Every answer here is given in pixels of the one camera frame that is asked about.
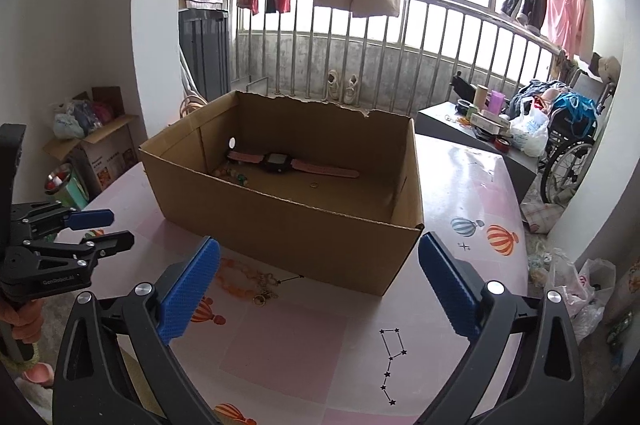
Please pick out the wheelchair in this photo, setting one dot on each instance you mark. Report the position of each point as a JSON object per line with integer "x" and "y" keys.
{"x": 570, "y": 165}

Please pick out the teal paper bag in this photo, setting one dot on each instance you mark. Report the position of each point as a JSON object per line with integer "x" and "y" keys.
{"x": 70, "y": 195}

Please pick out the open printed cardboard box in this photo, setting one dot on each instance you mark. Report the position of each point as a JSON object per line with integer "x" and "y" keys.
{"x": 105, "y": 155}

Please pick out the pink printed tablecloth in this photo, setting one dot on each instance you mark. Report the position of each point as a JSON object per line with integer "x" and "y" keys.
{"x": 310, "y": 345}

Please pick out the plastic bags on floor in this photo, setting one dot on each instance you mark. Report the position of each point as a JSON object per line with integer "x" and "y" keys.
{"x": 582, "y": 290}

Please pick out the pink hanging shirt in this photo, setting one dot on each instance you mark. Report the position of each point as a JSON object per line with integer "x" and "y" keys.
{"x": 567, "y": 15}

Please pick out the dark side table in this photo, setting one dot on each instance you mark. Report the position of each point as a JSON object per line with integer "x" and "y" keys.
{"x": 450, "y": 127}

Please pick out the cardboard tube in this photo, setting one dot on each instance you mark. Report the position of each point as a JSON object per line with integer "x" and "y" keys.
{"x": 480, "y": 97}

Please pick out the brown cardboard box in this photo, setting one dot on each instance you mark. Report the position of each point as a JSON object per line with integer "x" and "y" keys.
{"x": 300, "y": 230}

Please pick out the purple cup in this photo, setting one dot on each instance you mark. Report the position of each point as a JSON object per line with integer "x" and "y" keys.
{"x": 496, "y": 104}

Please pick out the metal balcony railing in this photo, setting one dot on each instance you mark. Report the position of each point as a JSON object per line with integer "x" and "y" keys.
{"x": 425, "y": 55}

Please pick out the blue garment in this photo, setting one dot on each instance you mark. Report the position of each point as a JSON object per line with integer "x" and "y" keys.
{"x": 575, "y": 107}

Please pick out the pale plastic bag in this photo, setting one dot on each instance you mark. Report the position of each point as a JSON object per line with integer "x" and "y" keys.
{"x": 67, "y": 124}

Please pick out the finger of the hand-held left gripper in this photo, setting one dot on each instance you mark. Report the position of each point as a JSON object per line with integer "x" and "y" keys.
{"x": 92, "y": 218}
{"x": 112, "y": 242}

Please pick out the beige hat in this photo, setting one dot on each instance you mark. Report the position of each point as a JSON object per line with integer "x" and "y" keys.
{"x": 605, "y": 66}

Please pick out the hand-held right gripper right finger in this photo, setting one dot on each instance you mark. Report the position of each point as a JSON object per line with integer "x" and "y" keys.
{"x": 450, "y": 290}

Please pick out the person's left hand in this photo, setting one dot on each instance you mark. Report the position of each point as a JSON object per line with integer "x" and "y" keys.
{"x": 27, "y": 322}

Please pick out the black device on stand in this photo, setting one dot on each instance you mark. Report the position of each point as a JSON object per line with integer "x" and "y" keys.
{"x": 462, "y": 86}

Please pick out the dark grey cabinet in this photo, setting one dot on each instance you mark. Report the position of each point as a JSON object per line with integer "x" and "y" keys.
{"x": 205, "y": 55}

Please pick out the beige shoe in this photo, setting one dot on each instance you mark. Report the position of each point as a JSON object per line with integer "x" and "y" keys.
{"x": 333, "y": 86}
{"x": 351, "y": 89}

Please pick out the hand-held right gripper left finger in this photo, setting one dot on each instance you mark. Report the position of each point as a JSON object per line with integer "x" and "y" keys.
{"x": 190, "y": 290}

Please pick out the pink slipper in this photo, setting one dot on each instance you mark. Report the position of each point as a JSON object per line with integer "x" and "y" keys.
{"x": 39, "y": 375}

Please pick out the flat cardboard packet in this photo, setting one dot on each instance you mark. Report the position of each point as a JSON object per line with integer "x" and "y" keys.
{"x": 490, "y": 122}

